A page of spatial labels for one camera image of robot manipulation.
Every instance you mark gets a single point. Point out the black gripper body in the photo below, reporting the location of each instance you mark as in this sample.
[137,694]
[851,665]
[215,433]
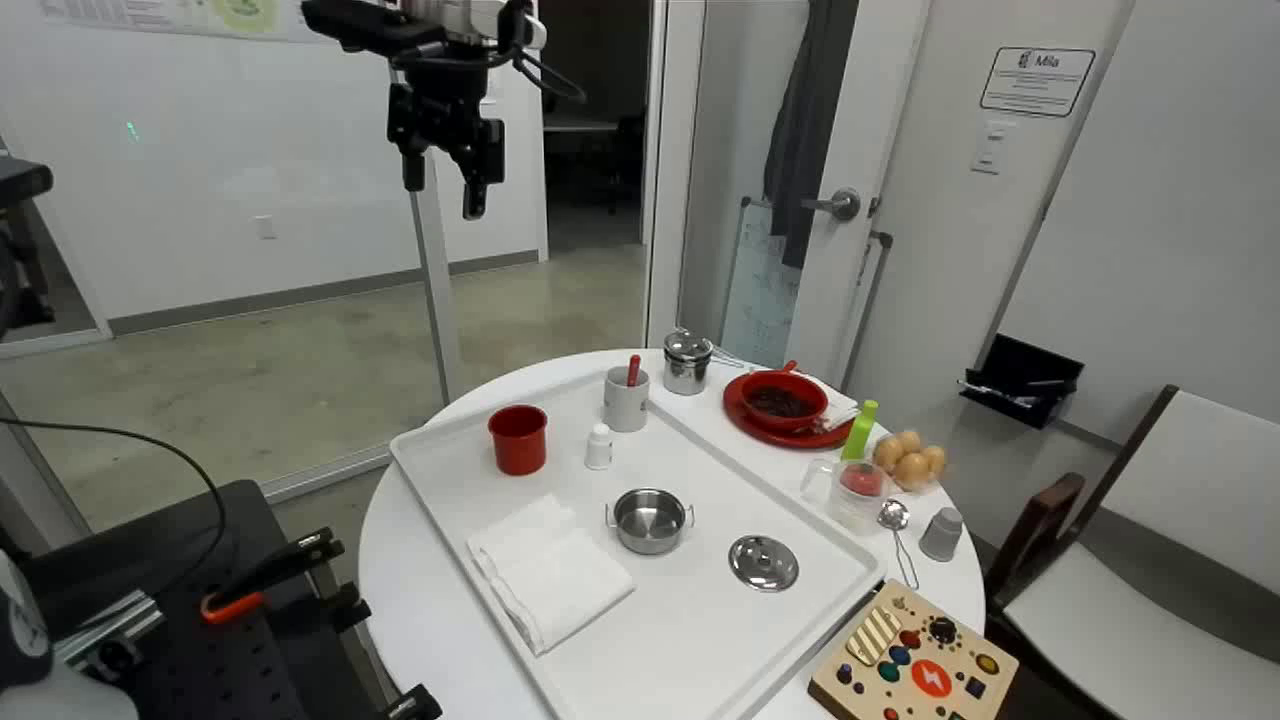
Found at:
[444,123]

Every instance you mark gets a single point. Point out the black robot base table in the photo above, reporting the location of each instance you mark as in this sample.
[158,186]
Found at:
[163,561]

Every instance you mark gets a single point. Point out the red plastic cup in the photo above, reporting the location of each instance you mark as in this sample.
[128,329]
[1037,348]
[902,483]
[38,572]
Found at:
[519,440]

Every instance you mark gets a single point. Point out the white mug with red spoon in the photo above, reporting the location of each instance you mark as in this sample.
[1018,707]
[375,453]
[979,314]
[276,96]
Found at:
[626,405]

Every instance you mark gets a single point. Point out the small steel cup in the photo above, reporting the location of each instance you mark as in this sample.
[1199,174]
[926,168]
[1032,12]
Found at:
[684,365]

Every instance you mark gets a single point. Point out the small white bottle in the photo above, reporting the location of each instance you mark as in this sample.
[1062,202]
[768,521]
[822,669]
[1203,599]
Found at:
[598,450]

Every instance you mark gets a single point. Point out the dark hanging coat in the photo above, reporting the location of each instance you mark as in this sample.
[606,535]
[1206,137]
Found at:
[805,123]

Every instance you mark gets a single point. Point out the red bowl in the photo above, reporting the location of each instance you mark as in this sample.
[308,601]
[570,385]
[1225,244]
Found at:
[782,403]

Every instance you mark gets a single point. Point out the white folded cloth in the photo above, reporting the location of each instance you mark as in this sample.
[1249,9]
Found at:
[548,568]

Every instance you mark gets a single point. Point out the black equipment stand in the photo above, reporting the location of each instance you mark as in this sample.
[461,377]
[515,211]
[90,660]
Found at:
[19,254]

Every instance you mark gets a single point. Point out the round white table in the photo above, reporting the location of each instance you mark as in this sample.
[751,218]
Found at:
[407,601]

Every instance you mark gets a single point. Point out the green plastic bottle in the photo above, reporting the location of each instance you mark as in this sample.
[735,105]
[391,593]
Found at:
[863,429]

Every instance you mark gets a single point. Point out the clear container with tomato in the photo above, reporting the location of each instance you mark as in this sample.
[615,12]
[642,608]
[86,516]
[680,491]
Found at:
[863,486]

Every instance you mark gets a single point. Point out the silver measuring spoon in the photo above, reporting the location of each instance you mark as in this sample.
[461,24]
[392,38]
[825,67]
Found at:
[892,514]

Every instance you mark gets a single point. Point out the large white tray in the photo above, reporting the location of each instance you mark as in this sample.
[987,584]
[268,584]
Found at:
[747,644]

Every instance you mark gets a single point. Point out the white door sign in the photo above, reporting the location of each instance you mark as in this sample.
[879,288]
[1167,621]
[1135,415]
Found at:
[1037,81]

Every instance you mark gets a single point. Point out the small gray cup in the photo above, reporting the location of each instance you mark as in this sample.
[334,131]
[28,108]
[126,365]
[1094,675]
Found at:
[942,535]

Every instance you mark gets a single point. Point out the wooden busy board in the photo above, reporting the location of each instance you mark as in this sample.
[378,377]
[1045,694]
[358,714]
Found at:
[922,660]

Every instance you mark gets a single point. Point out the dark wooden chair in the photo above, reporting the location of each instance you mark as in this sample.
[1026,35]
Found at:
[1172,561]

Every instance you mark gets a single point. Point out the white frame post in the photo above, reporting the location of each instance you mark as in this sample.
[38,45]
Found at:
[437,293]

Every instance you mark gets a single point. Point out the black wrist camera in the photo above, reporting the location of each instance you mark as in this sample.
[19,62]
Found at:
[367,21]

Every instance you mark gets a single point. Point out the wall poster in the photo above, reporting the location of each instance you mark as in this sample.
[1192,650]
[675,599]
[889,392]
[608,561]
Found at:
[200,12]

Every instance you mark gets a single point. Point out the silver metal bracket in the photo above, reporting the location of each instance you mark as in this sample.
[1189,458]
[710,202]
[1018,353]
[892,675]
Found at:
[115,626]

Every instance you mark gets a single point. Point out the black wall tray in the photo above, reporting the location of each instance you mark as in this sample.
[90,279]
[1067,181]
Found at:
[1026,377]

